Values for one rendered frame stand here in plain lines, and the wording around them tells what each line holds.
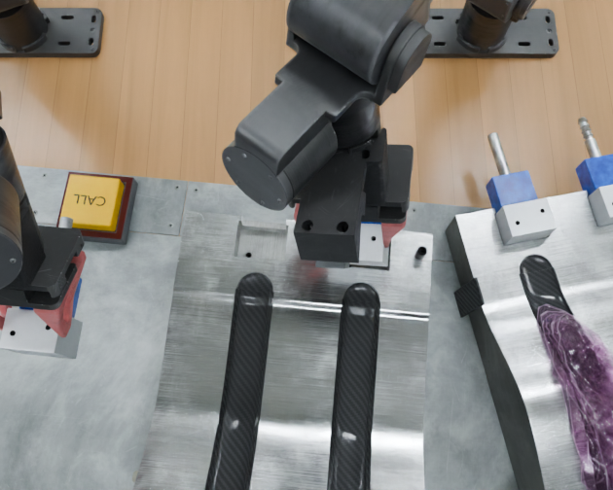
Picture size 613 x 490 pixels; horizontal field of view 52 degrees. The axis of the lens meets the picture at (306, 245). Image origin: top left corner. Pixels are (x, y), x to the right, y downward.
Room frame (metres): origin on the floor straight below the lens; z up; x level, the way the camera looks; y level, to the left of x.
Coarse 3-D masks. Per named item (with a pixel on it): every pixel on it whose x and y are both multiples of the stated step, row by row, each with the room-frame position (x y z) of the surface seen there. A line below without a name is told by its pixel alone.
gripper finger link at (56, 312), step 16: (80, 256) 0.15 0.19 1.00; (80, 272) 0.14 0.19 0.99; (64, 288) 0.11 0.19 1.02; (0, 304) 0.10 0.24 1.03; (16, 304) 0.10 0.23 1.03; (32, 304) 0.10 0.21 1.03; (48, 304) 0.10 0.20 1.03; (64, 304) 0.10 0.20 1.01; (48, 320) 0.09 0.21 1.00; (64, 320) 0.10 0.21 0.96; (64, 336) 0.09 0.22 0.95
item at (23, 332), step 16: (64, 224) 0.20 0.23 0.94; (80, 288) 0.14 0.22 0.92; (16, 320) 0.10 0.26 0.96; (32, 320) 0.10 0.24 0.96; (16, 336) 0.09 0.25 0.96; (32, 336) 0.09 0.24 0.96; (48, 336) 0.09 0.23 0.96; (32, 352) 0.07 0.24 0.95; (48, 352) 0.07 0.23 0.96; (64, 352) 0.08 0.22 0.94
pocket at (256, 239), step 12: (240, 228) 0.22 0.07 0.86; (252, 228) 0.22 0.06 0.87; (264, 228) 0.22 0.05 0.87; (276, 228) 0.22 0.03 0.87; (240, 240) 0.21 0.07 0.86; (252, 240) 0.21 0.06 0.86; (264, 240) 0.21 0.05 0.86; (276, 240) 0.21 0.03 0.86; (240, 252) 0.19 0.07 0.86; (252, 252) 0.19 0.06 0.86; (264, 252) 0.19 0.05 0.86; (276, 252) 0.19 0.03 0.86
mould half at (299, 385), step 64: (192, 256) 0.18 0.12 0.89; (192, 320) 0.11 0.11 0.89; (320, 320) 0.11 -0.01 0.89; (384, 320) 0.11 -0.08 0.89; (192, 384) 0.05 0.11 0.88; (320, 384) 0.05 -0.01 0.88; (384, 384) 0.05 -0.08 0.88; (192, 448) -0.01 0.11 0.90; (256, 448) -0.01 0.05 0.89; (320, 448) -0.01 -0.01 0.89; (384, 448) -0.01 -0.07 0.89
